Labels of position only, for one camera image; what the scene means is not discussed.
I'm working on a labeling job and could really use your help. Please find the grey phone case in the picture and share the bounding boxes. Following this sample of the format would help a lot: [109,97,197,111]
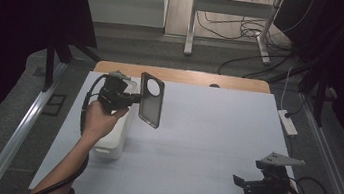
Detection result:
[134,71,168,131]

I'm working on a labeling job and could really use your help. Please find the white table cover sheet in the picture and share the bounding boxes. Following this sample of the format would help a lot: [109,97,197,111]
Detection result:
[27,63,305,194]

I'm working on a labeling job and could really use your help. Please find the white metal desk frame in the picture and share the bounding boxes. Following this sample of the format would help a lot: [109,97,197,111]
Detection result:
[182,0,287,68]

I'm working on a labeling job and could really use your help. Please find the black floor cables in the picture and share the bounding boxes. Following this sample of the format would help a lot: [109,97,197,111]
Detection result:
[188,0,308,86]

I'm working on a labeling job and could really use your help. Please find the black floor socket plate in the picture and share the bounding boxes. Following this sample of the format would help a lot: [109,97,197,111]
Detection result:
[40,91,68,119]

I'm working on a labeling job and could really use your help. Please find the white power strip cable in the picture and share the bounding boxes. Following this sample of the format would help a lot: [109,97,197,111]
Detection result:
[279,66,294,112]

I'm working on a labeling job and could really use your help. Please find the white plastic storage bin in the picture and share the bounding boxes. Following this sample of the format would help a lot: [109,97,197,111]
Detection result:
[90,72,140,164]

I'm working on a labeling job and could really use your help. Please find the left hand-held gripper cable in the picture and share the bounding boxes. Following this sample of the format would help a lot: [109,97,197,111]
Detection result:
[25,65,110,194]

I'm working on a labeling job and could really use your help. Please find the white power strip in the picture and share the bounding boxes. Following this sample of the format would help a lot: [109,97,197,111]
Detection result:
[274,108,301,138]

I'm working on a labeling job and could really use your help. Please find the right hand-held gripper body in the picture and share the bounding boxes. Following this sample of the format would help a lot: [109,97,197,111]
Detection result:
[242,148,307,194]

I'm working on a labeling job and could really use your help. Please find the person's left hand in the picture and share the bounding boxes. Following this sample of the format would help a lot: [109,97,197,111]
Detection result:
[80,99,131,149]

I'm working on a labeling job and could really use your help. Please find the black metal stand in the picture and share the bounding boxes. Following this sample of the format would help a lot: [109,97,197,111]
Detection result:
[41,34,105,99]
[264,56,334,129]

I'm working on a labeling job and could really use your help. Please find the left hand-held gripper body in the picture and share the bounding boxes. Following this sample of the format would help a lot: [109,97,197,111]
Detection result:
[94,68,136,118]

